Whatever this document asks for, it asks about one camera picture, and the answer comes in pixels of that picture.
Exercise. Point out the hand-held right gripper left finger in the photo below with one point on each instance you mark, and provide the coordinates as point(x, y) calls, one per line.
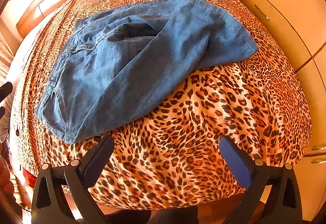
point(101, 154)

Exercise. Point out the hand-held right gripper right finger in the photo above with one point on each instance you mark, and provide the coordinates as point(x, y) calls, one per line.
point(235, 160)

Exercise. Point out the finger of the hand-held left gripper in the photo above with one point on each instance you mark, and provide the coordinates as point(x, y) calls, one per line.
point(5, 89)
point(2, 111)

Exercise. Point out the blue denim pants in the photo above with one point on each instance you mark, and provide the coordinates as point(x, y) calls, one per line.
point(114, 74)

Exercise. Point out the person's left hand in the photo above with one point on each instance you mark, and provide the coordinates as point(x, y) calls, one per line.
point(5, 187)

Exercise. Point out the leopard print blanket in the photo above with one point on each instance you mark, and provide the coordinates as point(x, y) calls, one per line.
point(178, 124)

